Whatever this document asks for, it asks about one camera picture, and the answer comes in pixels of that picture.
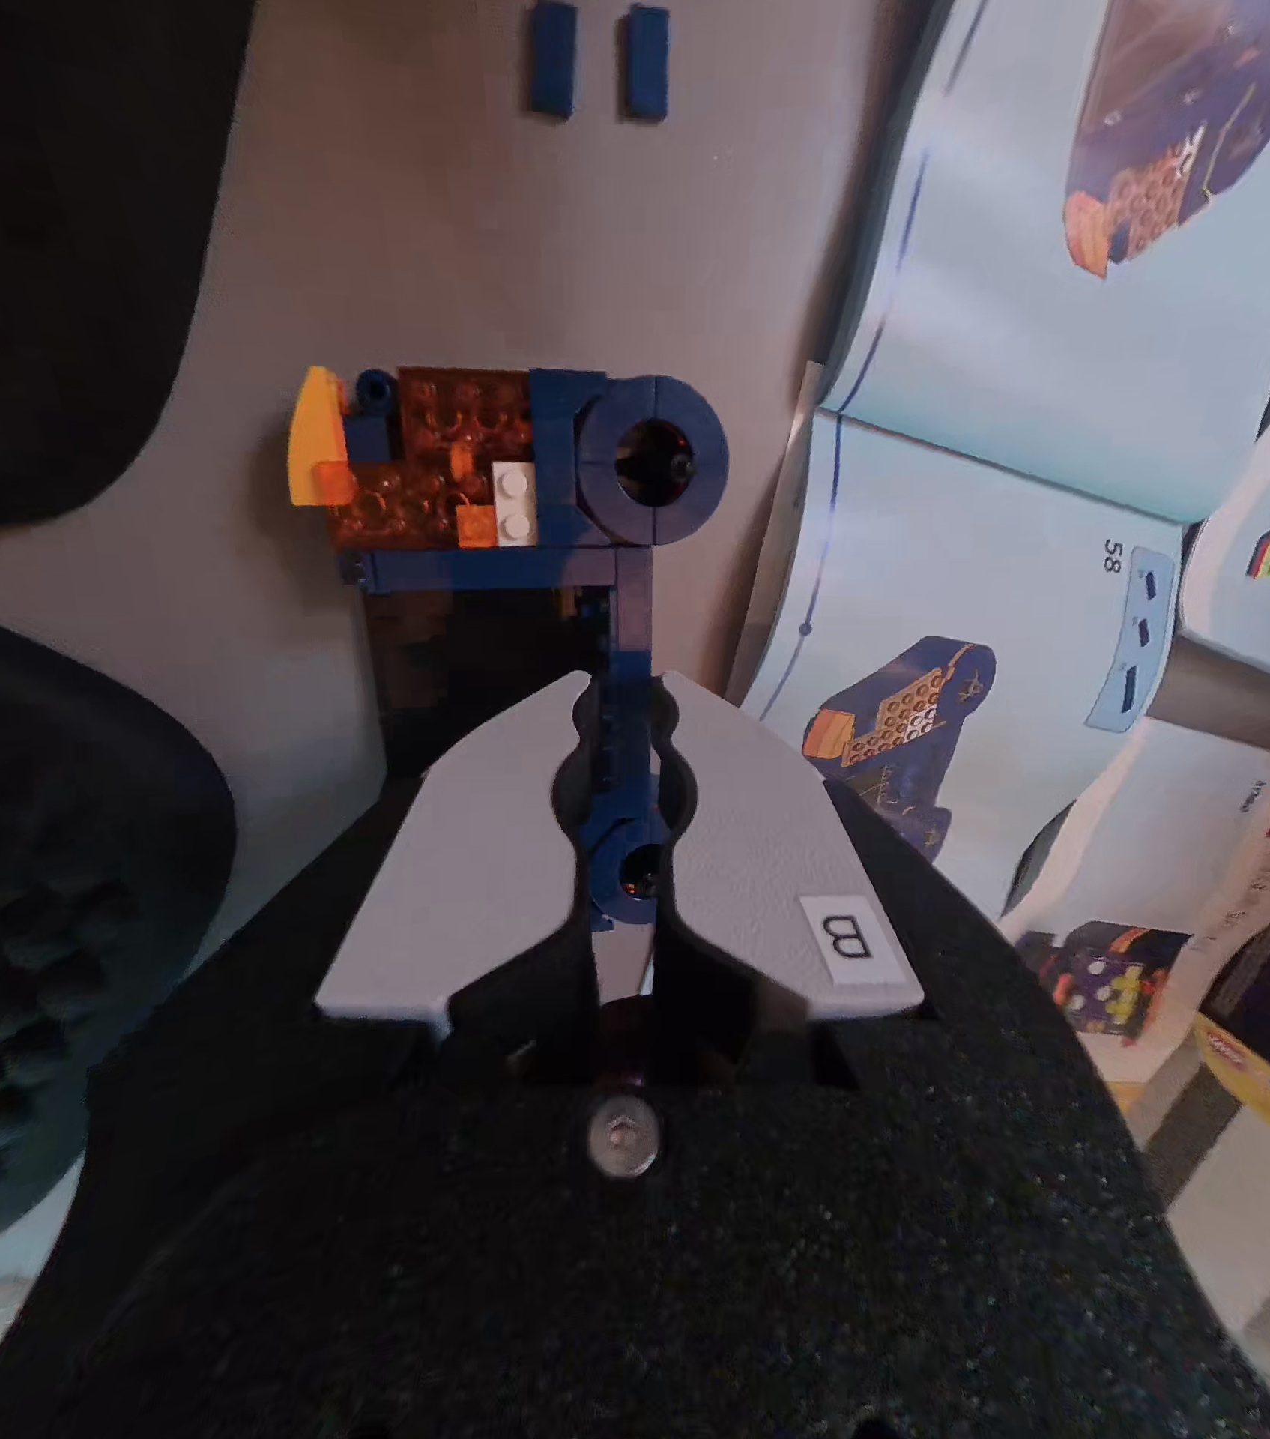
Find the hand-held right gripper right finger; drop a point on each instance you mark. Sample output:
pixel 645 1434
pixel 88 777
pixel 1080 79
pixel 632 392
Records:
pixel 770 854

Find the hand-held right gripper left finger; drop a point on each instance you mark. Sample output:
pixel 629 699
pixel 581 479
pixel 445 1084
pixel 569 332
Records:
pixel 456 887

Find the blue orange brick model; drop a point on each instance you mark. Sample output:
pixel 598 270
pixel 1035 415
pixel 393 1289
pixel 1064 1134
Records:
pixel 548 449

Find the dark blue tile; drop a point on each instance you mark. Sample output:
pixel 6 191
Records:
pixel 645 62
pixel 552 54

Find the black bumpy cushion pad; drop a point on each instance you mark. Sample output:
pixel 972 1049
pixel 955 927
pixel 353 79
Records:
pixel 51 897

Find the instruction booklet arcade machine cover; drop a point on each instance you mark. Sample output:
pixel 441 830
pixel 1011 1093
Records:
pixel 1175 830

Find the instruction booklet purple model cover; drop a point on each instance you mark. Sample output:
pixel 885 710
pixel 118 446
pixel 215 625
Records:
pixel 1264 628

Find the open instruction booklet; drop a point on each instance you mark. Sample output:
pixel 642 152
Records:
pixel 981 337

